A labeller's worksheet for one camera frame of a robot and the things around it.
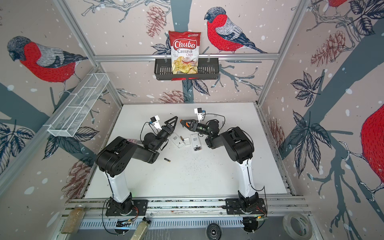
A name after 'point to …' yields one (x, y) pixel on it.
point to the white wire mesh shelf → (69, 119)
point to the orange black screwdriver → (186, 123)
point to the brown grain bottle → (74, 219)
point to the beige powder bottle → (141, 229)
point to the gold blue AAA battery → (181, 138)
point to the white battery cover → (187, 141)
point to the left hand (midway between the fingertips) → (177, 120)
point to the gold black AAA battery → (167, 160)
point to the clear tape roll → (297, 226)
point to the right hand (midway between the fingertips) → (179, 127)
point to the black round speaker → (214, 232)
